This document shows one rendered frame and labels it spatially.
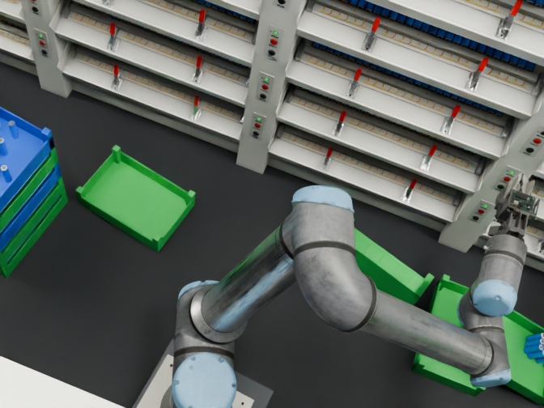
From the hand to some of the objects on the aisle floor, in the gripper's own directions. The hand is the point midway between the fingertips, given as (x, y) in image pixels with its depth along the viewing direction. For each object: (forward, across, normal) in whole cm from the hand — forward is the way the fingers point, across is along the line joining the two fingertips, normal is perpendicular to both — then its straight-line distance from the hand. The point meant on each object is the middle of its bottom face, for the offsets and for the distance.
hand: (520, 179), depth 188 cm
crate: (-38, +128, +61) cm, 147 cm away
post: (+20, -1, +60) cm, 63 cm away
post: (+20, +69, +60) cm, 94 cm away
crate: (-16, +97, +60) cm, 115 cm away
